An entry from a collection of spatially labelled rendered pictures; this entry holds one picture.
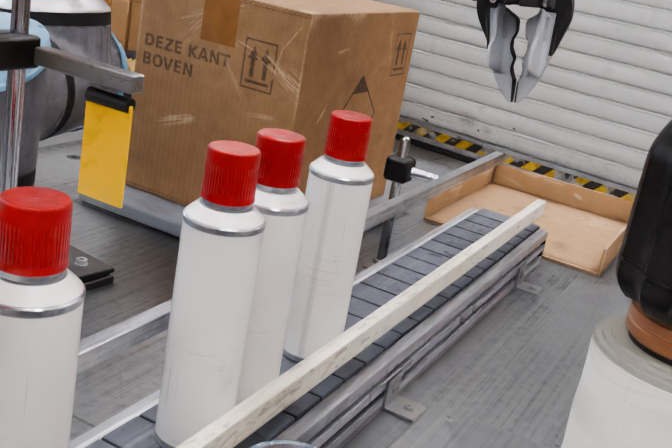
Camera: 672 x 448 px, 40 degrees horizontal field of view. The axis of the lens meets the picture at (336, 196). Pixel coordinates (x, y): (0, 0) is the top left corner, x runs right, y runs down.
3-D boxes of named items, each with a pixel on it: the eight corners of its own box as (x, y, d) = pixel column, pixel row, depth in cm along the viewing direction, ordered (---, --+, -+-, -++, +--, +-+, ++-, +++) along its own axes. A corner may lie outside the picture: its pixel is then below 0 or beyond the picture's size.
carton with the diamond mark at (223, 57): (274, 240, 109) (312, 13, 101) (120, 183, 119) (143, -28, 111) (384, 195, 135) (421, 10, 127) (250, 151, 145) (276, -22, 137)
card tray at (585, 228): (599, 276, 123) (606, 249, 122) (422, 219, 133) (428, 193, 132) (639, 228, 149) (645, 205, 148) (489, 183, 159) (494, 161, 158)
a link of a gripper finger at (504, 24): (469, 106, 87) (479, 7, 84) (484, 96, 92) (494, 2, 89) (502, 110, 86) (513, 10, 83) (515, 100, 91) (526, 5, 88)
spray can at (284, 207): (248, 431, 64) (295, 149, 58) (188, 402, 66) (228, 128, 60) (287, 402, 68) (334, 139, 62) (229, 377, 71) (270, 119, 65)
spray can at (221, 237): (200, 469, 59) (246, 165, 53) (137, 437, 61) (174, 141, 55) (245, 435, 63) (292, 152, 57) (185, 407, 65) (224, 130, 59)
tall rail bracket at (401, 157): (418, 283, 109) (446, 151, 104) (364, 264, 112) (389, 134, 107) (428, 276, 112) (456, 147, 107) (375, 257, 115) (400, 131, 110)
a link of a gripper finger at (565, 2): (516, 53, 88) (525, -40, 86) (520, 51, 90) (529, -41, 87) (566, 57, 86) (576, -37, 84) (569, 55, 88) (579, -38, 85)
